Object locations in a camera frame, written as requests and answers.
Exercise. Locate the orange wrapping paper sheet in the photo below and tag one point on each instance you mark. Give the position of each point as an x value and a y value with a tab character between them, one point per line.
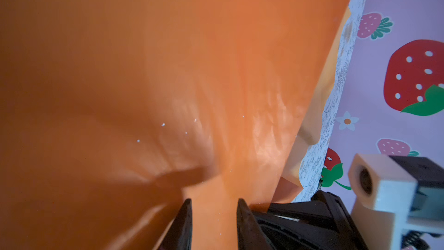
113	112

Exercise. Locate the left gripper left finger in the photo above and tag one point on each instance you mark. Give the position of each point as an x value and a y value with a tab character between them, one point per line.
179	235

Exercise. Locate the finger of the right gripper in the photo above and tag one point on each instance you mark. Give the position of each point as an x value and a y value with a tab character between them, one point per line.
323	223

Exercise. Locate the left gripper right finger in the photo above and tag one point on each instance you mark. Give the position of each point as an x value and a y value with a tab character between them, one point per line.
249	233

